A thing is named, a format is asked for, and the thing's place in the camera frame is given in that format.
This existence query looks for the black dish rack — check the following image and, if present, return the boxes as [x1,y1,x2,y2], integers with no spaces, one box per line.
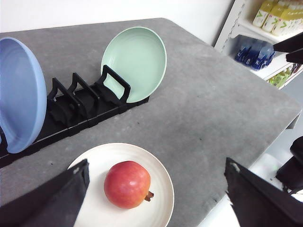
[0,66,150,168]

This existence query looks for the blue plate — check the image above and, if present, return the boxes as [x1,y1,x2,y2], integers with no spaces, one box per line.
[0,37,47,153]

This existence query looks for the yellow-green drink cartons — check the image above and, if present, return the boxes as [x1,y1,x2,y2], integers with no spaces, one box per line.
[253,0,303,35]

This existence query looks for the white plate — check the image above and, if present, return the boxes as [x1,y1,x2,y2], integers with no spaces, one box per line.
[69,143,175,227]

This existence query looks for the green plate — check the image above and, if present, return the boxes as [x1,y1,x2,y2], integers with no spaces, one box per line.
[101,26,167,103]

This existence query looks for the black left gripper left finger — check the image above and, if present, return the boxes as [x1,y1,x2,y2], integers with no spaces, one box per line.
[0,159,90,227]

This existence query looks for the blue bottle pack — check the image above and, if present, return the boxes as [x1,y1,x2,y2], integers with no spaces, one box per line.
[229,35,276,70]

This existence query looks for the white metal shelf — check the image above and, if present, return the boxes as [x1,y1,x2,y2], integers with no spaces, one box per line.
[214,0,303,90]

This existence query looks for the green snack packages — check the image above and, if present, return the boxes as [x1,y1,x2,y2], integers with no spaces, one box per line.
[266,68,292,87]

